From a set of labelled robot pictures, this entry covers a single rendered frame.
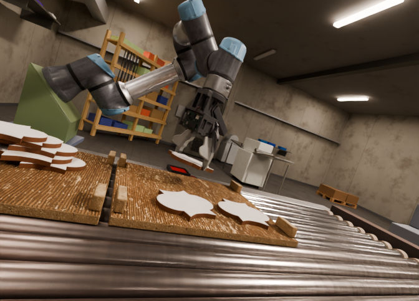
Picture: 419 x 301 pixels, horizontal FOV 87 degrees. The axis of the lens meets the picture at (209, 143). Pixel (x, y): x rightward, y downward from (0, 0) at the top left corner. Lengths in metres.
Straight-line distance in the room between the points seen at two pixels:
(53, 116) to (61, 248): 0.74
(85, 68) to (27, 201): 0.74
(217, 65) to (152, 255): 0.46
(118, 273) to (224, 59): 0.51
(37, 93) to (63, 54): 7.86
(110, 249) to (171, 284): 0.09
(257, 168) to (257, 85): 4.68
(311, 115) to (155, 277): 10.99
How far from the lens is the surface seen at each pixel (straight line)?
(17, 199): 0.41
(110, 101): 1.06
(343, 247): 0.81
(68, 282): 0.31
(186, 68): 1.06
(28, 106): 1.05
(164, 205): 0.45
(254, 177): 5.81
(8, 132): 0.54
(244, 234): 0.49
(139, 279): 0.32
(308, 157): 11.46
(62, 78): 1.07
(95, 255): 0.35
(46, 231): 0.40
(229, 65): 0.61
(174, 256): 0.38
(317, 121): 11.46
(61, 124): 1.03
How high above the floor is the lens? 1.12
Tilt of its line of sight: 4 degrees down
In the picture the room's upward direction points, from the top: 19 degrees clockwise
